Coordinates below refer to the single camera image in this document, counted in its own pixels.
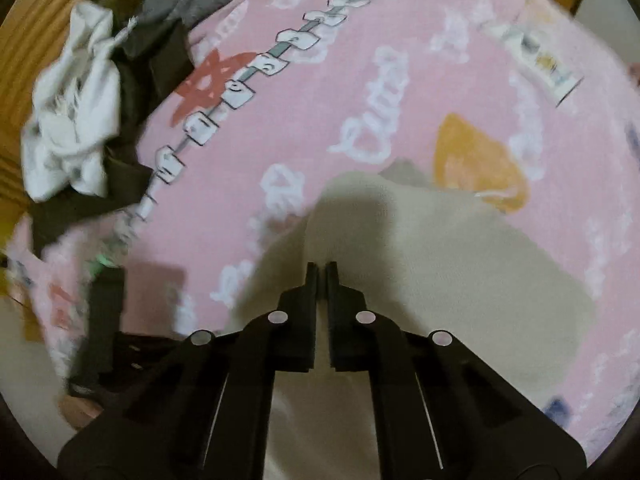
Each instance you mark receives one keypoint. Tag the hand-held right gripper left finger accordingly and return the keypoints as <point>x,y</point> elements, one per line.
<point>310,300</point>

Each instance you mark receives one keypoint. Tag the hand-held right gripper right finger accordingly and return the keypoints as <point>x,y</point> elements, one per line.
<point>334,300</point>

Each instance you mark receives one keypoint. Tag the beige hoodie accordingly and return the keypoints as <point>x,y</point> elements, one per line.
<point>450,270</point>

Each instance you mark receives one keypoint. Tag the person's left hand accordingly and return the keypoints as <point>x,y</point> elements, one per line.
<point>82,412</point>

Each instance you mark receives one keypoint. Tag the white printed garment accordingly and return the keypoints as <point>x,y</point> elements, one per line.
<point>70,120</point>

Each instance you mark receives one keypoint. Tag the pink printed blanket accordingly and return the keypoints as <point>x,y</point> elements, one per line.
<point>350,85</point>

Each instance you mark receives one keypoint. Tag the dark olive garment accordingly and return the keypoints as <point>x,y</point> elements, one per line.
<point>145,75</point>

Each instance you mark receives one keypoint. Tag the wooden headboard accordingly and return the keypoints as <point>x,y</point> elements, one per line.
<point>30,20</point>

